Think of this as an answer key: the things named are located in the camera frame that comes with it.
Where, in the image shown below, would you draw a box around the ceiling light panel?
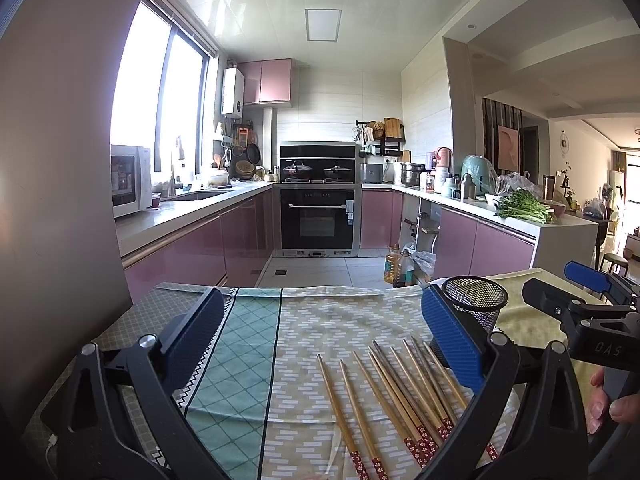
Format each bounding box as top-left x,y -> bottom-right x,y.
305,9 -> 342,42

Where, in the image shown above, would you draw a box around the kitchen window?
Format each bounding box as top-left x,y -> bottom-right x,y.
111,0 -> 218,178

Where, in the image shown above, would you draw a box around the cooking oil bottle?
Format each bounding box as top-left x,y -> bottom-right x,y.
384,244 -> 401,284

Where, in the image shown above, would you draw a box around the right hand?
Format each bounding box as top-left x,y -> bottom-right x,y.
586,367 -> 640,436

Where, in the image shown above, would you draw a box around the wall spice rack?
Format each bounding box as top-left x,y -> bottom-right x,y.
354,117 -> 405,158

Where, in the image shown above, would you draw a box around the dark sauce bottle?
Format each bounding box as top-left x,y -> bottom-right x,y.
394,249 -> 414,287

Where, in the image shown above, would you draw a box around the dark wooden chopstick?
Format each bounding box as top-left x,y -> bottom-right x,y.
372,341 -> 444,446

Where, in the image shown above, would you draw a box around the black built-in oven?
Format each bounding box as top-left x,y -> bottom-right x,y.
276,183 -> 361,258

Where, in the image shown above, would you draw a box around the bamboo chopstick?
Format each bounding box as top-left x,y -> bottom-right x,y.
402,339 -> 456,430
317,354 -> 370,480
390,347 -> 450,439
369,348 -> 437,462
352,351 -> 426,468
340,360 -> 390,480
421,342 -> 498,462

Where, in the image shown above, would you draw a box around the black bar stool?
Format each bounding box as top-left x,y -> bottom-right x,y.
598,252 -> 629,276

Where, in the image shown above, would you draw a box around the yellow cloth mat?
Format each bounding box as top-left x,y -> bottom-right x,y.
487,268 -> 609,401

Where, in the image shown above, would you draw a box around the green leafy vegetables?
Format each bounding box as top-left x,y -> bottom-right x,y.
495,188 -> 554,224

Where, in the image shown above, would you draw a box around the black mesh utensil cup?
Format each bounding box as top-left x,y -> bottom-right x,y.
440,275 -> 509,333

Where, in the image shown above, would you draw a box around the white microwave oven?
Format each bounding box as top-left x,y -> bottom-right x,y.
111,144 -> 152,219

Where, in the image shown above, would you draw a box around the black range hood stove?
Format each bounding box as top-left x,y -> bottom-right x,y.
278,141 -> 357,184

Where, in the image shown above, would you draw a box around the steel stock pot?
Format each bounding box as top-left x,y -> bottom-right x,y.
400,162 -> 426,188

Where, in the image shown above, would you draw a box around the mint green appliance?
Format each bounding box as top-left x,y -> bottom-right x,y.
461,155 -> 498,195

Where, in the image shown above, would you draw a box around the white water heater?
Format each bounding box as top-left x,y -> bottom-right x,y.
221,67 -> 245,119

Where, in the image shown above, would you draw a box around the pink upper wall cabinet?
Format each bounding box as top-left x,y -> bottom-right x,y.
238,58 -> 293,106

